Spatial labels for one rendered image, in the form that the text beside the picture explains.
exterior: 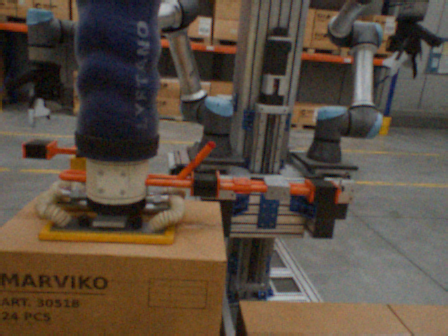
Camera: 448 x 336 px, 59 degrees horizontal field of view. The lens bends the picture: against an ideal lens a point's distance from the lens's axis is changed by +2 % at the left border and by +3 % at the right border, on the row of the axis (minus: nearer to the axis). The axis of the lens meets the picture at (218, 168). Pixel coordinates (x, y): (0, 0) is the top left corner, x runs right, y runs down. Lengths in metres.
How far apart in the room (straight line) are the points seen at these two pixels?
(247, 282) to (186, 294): 1.00
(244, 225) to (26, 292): 0.93
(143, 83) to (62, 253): 0.46
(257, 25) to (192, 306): 1.20
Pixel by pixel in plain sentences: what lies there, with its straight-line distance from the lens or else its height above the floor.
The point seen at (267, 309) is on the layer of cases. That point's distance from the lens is 1.57.
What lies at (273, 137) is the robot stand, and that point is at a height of 1.11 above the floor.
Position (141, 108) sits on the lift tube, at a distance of 1.03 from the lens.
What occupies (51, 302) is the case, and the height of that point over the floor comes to 0.81.
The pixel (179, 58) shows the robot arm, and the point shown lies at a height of 1.41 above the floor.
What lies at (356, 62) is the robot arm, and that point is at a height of 1.46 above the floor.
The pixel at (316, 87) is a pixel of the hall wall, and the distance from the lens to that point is 10.30.
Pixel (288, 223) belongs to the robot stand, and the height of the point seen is 0.75.
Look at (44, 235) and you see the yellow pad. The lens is 1.10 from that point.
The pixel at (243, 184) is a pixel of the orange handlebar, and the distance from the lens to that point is 1.12.
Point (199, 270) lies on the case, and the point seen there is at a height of 0.92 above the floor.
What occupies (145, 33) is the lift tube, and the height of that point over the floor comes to 1.48.
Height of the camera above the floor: 1.44
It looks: 16 degrees down
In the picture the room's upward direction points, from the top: 5 degrees clockwise
